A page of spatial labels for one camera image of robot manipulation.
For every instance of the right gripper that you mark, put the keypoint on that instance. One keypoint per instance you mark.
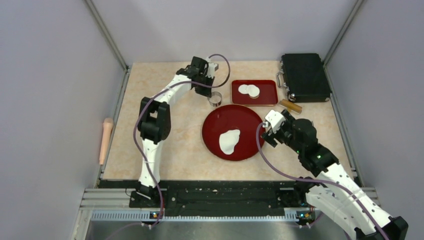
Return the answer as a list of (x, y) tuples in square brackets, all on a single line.
[(270, 137)]

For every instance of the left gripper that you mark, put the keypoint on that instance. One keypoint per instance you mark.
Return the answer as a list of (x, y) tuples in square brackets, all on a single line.
[(206, 92)]

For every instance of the wooden roller tool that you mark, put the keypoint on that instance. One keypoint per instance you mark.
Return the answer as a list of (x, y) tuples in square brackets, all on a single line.
[(292, 106)]

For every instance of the metal ring cutter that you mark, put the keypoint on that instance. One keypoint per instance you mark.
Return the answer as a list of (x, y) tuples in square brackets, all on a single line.
[(215, 99)]

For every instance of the round red tray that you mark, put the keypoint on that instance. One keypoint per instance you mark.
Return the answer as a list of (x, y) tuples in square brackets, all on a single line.
[(230, 117)]

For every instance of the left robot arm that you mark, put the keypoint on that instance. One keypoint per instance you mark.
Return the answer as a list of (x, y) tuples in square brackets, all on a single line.
[(154, 121)]

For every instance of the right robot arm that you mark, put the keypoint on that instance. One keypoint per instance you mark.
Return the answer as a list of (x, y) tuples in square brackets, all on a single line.
[(331, 189)]

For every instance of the white dough ball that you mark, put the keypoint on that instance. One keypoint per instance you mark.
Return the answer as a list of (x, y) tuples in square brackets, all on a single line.
[(228, 140)]

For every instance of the left white wrapper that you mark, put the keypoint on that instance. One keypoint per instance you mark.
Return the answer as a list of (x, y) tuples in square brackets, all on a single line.
[(243, 89)]

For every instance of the rectangular red tray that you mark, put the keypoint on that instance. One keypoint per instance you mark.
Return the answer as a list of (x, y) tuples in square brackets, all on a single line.
[(268, 93)]

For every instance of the black case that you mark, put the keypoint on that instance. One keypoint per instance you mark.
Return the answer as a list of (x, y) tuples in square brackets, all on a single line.
[(303, 77)]

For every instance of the beige wooden rolling pin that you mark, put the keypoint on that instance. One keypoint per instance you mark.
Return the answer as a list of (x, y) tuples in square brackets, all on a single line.
[(107, 127)]

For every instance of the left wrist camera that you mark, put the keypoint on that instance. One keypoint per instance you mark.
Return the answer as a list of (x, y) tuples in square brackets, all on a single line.
[(212, 67)]

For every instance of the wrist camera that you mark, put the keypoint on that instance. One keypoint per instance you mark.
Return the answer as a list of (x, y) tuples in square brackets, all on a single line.
[(212, 67), (274, 120)]

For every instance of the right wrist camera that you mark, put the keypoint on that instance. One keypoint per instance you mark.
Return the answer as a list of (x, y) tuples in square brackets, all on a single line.
[(274, 120)]

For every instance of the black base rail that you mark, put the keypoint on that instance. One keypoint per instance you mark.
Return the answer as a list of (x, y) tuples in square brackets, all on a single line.
[(217, 198)]

